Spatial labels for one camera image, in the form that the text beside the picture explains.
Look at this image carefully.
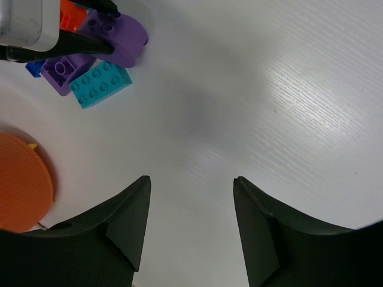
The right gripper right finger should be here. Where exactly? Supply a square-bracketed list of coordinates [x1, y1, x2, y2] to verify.
[233, 176, 382, 286]

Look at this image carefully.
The purple arch lego brick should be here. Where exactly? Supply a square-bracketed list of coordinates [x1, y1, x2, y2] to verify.
[41, 54, 96, 96]

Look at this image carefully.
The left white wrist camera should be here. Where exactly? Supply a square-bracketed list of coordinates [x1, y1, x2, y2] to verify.
[1, 0, 60, 51]

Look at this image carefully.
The teal 2x4 lego brick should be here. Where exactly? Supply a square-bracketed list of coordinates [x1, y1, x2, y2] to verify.
[69, 62, 133, 109]

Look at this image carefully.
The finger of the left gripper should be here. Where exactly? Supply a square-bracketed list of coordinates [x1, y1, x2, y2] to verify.
[1, 29, 114, 63]
[73, 0, 118, 13]

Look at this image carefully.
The purple rounded lego brick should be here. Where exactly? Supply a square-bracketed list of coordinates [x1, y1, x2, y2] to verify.
[77, 10, 148, 68]

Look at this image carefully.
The blue rounded lego brick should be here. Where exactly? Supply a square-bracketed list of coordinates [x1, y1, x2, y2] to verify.
[25, 60, 47, 78]

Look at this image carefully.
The orange round divided container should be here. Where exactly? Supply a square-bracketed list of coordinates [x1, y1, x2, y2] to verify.
[1, 132, 54, 233]

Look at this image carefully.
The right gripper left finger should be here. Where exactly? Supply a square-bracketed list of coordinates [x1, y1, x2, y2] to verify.
[1, 176, 151, 286]

